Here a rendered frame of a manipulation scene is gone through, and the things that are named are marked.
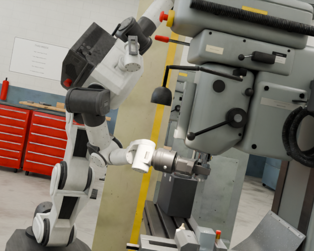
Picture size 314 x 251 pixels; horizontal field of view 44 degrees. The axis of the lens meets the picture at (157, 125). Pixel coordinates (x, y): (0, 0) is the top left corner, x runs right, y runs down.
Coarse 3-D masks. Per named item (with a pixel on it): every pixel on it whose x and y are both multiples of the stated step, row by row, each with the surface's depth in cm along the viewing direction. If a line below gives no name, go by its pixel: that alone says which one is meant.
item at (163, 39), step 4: (156, 36) 148; (160, 36) 149; (164, 36) 149; (160, 40) 149; (164, 40) 149; (168, 40) 149; (172, 40) 149; (176, 40) 150; (184, 44) 150; (188, 44) 150
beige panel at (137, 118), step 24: (144, 0) 307; (168, 48) 311; (144, 72) 311; (144, 96) 312; (120, 120) 312; (144, 120) 314; (168, 120) 316; (120, 168) 315; (120, 192) 316; (144, 192) 318; (120, 216) 318; (96, 240) 317; (120, 240) 319
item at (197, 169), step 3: (195, 165) 142; (198, 165) 143; (195, 168) 141; (198, 168) 142; (201, 168) 142; (204, 168) 141; (195, 171) 142; (198, 171) 142; (201, 171) 142; (204, 171) 141; (207, 171) 141; (204, 174) 142; (207, 174) 141
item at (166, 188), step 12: (168, 180) 190; (180, 180) 183; (192, 180) 184; (168, 192) 187; (180, 192) 183; (192, 192) 185; (168, 204) 183; (180, 204) 184; (192, 204) 185; (180, 216) 185
